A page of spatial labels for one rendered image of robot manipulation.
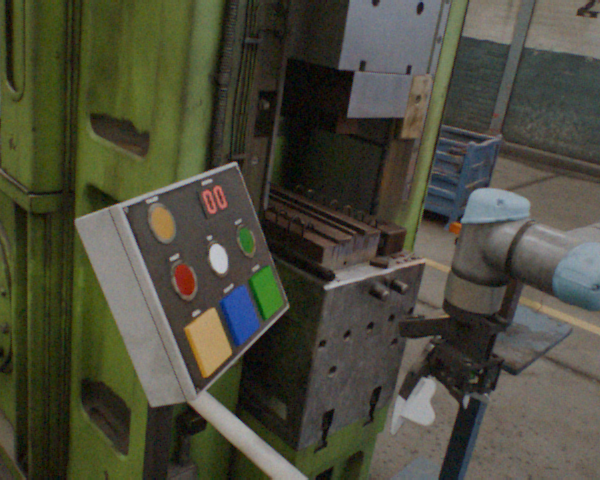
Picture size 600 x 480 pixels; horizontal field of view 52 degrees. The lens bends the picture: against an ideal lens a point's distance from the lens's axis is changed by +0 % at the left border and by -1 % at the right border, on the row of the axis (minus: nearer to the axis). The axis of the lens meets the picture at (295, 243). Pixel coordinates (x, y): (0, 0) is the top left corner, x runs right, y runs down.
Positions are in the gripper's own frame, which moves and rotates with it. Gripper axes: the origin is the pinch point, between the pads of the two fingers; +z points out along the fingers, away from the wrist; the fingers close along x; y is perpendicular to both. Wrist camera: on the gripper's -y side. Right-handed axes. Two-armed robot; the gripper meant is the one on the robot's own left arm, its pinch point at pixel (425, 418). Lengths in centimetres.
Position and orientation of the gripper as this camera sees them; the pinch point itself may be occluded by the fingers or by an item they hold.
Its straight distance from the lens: 96.5
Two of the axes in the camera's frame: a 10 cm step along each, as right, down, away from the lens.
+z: -1.5, 9.2, 3.5
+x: 8.2, -0.9, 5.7
